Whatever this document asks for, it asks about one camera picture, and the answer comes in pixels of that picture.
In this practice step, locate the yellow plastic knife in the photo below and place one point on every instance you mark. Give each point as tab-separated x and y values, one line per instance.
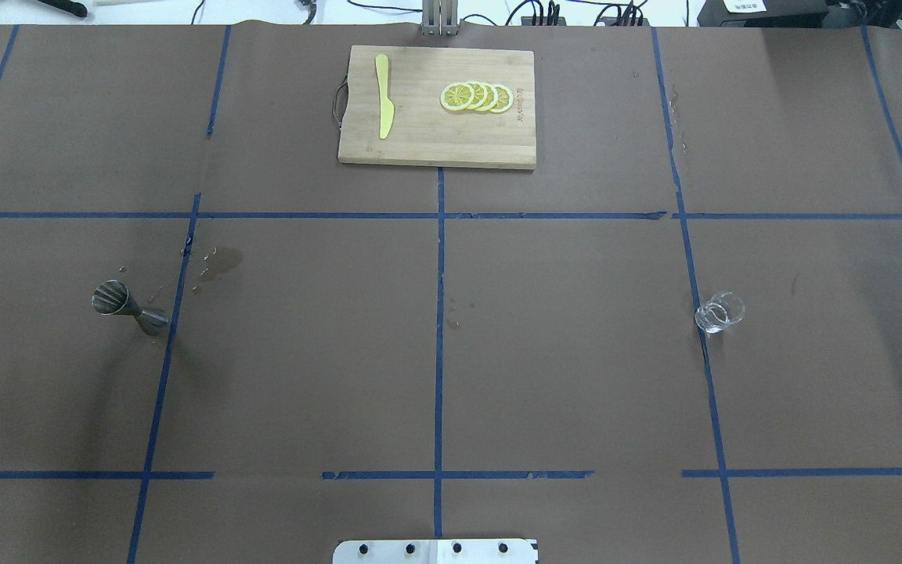
386	107

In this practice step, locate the lemon slice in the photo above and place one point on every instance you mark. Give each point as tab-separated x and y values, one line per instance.
457	97
504	99
492	97
480	95

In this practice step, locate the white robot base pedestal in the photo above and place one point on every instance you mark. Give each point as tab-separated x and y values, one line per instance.
467	550

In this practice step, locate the clear glass cup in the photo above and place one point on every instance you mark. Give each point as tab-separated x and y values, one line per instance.
721	311

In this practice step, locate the wooden cutting board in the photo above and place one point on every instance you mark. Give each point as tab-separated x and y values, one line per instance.
423	132

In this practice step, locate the steel double jigger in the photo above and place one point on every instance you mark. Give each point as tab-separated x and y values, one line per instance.
113	298

